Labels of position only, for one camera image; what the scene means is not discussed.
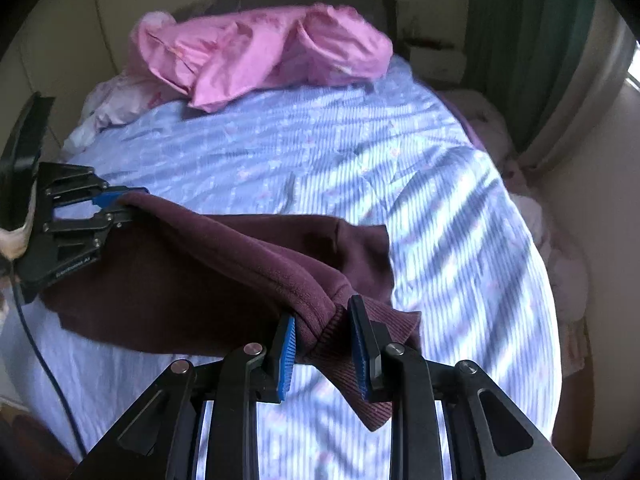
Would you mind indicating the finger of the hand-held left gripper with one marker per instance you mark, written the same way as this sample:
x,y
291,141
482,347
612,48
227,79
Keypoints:
x,y
112,196
82,232

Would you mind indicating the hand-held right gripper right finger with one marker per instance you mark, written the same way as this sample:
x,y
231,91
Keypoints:
x,y
360,355

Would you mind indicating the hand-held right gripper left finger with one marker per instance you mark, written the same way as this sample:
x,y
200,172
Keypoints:
x,y
286,360

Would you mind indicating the maroon pants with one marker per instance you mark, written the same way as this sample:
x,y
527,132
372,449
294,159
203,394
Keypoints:
x,y
200,270

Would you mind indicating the person's left hand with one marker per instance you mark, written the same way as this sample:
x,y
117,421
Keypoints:
x,y
12,246

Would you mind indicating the white pink pillow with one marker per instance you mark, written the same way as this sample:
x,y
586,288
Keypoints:
x,y
115,105

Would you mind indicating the blue striped bed sheet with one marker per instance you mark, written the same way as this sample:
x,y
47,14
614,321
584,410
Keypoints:
x,y
350,160

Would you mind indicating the pink quilt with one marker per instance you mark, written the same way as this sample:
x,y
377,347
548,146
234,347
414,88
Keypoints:
x,y
250,50

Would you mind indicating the pale pink blanket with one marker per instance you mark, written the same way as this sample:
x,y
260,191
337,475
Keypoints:
x,y
565,270

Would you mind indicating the green curtain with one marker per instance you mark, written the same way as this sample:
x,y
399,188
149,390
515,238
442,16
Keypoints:
x,y
510,35

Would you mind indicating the window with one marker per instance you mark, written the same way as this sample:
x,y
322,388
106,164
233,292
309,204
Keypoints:
x,y
632,67

